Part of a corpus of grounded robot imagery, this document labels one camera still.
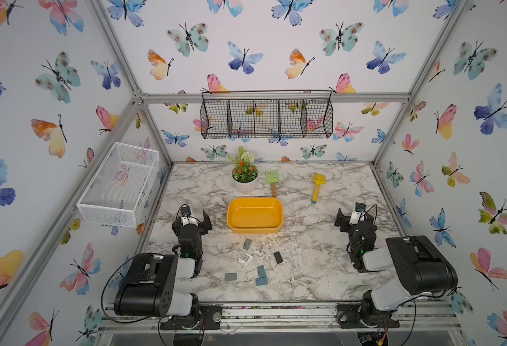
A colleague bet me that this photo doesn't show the grey eraser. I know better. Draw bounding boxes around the grey eraser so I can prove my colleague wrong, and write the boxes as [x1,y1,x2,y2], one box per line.
[224,272,237,281]
[242,239,253,250]

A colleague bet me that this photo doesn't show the white label eraser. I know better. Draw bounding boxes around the white label eraser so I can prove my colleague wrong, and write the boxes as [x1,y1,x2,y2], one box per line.
[238,253,253,268]

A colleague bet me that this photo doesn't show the yellow plastic storage box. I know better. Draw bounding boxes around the yellow plastic storage box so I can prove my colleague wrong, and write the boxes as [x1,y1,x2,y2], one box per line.
[227,197,284,234]

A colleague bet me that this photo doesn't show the teal eraser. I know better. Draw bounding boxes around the teal eraser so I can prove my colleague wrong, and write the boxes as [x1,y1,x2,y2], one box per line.
[256,277,268,286]
[257,265,266,278]

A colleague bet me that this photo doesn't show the black eraser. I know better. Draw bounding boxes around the black eraser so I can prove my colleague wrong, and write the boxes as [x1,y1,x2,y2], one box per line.
[274,252,284,264]

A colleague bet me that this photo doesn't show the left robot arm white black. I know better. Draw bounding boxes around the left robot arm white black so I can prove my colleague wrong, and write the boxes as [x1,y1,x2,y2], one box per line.
[113,213,222,332]

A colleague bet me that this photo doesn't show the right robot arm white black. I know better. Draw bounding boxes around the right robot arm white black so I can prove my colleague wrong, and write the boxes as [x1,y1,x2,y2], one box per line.
[334,203,458,329]

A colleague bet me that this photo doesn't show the yellow toy shovel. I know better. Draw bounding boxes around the yellow toy shovel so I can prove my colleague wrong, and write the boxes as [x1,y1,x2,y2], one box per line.
[311,173,326,204]

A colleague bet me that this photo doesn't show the potted plant white pot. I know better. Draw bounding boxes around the potted plant white pot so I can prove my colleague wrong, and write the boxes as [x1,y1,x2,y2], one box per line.
[232,146,259,195]

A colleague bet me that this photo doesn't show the green toy rake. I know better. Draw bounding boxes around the green toy rake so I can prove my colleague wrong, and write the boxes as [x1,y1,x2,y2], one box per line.
[265,170,280,198]

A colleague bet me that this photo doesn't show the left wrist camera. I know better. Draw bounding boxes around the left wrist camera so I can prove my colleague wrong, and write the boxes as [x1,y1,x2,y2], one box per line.
[178,204,193,219]

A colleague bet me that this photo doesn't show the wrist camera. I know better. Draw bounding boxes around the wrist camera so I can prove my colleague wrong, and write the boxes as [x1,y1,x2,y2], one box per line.
[349,203,367,225]
[178,204,193,219]

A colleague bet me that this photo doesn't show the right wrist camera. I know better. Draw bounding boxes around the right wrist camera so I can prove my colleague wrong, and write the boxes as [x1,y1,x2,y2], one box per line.
[349,203,367,225]

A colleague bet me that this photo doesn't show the white mesh wall basket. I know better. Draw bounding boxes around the white mesh wall basket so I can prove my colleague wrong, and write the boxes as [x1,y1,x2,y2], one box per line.
[77,142,160,227]

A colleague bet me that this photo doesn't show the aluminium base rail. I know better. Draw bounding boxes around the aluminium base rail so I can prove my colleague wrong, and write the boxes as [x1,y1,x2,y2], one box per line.
[99,301,462,334]

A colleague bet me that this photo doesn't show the black wire wall basket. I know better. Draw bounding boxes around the black wire wall basket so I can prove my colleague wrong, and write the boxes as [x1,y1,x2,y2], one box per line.
[196,90,334,140]

